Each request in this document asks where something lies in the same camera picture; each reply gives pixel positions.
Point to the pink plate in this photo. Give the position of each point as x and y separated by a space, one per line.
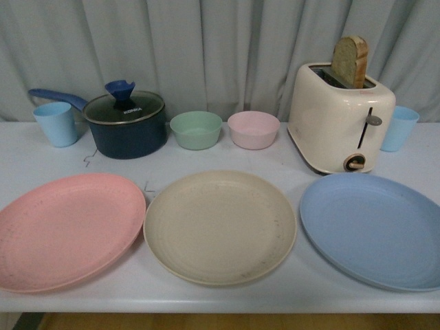
68 230

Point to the blue plate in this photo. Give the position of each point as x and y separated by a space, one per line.
376 230

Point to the green bowl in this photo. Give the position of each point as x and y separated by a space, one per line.
196 130

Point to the pink bowl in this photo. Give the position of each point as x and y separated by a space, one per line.
253 130

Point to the beige plate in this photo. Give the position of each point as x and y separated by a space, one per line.
220 228

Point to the dark blue saucepan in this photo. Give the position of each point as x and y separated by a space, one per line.
121 141

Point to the grey curtain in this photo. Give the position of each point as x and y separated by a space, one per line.
219 56

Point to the glass pot lid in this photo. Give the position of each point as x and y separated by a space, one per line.
122 104

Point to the cream toaster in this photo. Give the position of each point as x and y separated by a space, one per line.
337 129

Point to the bread slice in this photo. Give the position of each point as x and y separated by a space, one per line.
350 60

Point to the light blue cup left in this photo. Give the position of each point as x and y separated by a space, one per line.
56 119

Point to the light blue cup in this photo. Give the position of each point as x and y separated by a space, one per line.
56 119
399 129

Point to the light blue cup right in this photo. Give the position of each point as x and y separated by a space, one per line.
399 129

